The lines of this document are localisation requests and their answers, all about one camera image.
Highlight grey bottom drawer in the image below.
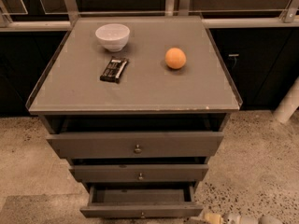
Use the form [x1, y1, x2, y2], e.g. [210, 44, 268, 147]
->
[80, 183, 203, 218]

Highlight white ceramic bowl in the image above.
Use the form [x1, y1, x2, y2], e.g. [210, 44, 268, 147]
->
[95, 23, 130, 52]

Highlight grey drawer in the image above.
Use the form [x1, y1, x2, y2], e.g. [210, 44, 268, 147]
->
[47, 132, 223, 159]
[80, 183, 203, 218]
[70, 164, 208, 183]

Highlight grey top drawer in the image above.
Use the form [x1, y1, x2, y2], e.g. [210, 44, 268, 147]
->
[47, 132, 223, 159]

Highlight orange fruit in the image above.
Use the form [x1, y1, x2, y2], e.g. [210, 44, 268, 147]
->
[164, 48, 187, 69]

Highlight white cylindrical post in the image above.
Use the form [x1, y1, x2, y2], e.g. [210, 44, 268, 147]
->
[274, 77, 299, 123]

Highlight grey middle drawer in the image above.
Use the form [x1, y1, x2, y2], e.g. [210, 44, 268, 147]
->
[70, 164, 208, 183]

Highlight black snack bar wrapper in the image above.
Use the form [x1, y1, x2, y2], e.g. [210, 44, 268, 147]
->
[100, 56, 129, 83]

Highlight metal railing frame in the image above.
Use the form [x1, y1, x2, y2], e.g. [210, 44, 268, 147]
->
[0, 0, 299, 31]

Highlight grey drawer cabinet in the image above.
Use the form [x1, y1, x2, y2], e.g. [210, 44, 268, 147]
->
[25, 15, 244, 220]

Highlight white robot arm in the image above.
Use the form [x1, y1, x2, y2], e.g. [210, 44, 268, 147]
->
[204, 213, 283, 224]

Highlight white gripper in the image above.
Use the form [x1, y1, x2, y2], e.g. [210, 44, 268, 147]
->
[204, 213, 258, 224]

